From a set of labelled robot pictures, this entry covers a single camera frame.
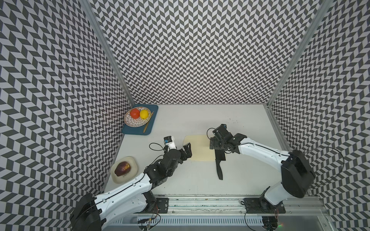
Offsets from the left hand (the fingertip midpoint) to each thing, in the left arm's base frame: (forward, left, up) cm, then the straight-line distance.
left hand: (183, 147), depth 79 cm
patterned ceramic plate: (+28, +41, -14) cm, 51 cm away
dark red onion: (-9, +34, -8) cm, 36 cm away
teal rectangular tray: (+21, +34, -14) cm, 42 cm away
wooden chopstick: (+27, +28, -12) cm, 40 cm away
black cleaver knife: (+1, -22, -14) cm, 26 cm away
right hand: (+4, -21, -7) cm, 22 cm away
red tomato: (+34, +39, -10) cm, 53 cm away
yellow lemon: (+32, +31, -9) cm, 45 cm away
